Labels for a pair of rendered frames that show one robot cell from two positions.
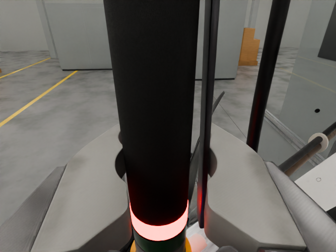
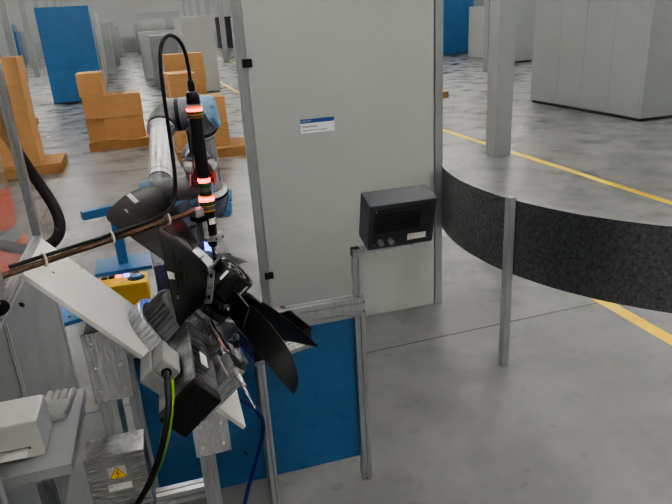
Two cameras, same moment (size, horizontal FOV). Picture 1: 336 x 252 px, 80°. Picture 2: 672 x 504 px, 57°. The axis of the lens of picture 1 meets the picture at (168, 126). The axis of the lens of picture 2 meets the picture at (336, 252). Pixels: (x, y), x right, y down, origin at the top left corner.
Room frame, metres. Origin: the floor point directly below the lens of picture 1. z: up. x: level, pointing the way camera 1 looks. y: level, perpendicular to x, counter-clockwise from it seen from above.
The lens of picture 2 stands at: (1.77, -0.01, 1.86)
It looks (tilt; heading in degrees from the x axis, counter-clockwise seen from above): 21 degrees down; 167
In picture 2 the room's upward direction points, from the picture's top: 3 degrees counter-clockwise
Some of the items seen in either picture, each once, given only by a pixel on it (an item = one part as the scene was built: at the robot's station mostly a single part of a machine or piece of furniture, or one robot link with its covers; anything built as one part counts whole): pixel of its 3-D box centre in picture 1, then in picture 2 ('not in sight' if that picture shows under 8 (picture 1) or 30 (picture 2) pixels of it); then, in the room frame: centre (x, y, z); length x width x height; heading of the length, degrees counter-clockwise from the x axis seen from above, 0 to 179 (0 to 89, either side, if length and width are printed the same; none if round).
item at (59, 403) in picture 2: not in sight; (56, 404); (0.12, -0.49, 0.87); 0.15 x 0.09 x 0.02; 177
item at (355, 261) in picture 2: not in sight; (356, 272); (-0.30, 0.52, 0.96); 0.03 x 0.03 x 0.20; 2
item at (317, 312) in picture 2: not in sight; (246, 325); (-0.28, 0.09, 0.82); 0.90 x 0.04 x 0.08; 92
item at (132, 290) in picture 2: not in sight; (125, 293); (-0.27, -0.30, 1.02); 0.16 x 0.10 x 0.11; 92
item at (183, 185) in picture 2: not in sight; (194, 187); (-0.19, -0.02, 1.38); 0.11 x 0.08 x 0.11; 85
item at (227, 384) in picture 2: not in sight; (211, 387); (0.43, -0.05, 1.03); 0.15 x 0.10 x 0.14; 92
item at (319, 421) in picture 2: not in sight; (257, 409); (-0.28, 0.09, 0.45); 0.82 x 0.01 x 0.66; 92
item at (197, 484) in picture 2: not in sight; (173, 494); (0.23, -0.21, 0.56); 0.19 x 0.04 x 0.04; 92
